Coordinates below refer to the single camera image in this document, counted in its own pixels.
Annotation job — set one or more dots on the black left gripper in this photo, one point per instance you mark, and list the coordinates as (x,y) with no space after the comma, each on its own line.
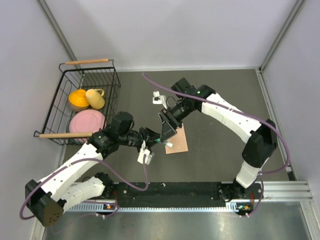
(148,135)

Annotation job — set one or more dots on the pink plate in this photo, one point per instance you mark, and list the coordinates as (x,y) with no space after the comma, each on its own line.
(87,121)

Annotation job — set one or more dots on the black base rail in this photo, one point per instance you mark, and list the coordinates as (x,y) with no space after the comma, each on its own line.
(177,197)

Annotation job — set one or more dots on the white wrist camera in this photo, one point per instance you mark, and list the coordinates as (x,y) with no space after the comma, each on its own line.
(145,154)
(159,99)

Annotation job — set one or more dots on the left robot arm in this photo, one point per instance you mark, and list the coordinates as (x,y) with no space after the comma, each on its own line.
(49,198)

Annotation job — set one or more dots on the orange bowl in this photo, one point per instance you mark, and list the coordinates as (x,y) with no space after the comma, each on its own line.
(77,100)

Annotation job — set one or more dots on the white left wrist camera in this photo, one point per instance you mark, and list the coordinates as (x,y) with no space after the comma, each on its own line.
(145,154)

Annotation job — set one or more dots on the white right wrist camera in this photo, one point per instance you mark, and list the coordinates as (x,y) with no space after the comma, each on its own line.
(159,99)

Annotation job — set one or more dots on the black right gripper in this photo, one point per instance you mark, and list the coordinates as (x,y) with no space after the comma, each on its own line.
(168,131)

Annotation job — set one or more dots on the yellow mug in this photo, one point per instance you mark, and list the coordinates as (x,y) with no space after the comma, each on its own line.
(95,98)

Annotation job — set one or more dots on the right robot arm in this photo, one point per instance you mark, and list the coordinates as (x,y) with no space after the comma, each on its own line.
(260,139)

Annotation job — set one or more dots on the black wire basket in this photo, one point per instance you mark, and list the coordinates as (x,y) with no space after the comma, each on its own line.
(83,74)

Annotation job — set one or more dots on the white green glue stick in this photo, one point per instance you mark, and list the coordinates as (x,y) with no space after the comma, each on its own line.
(165,143)

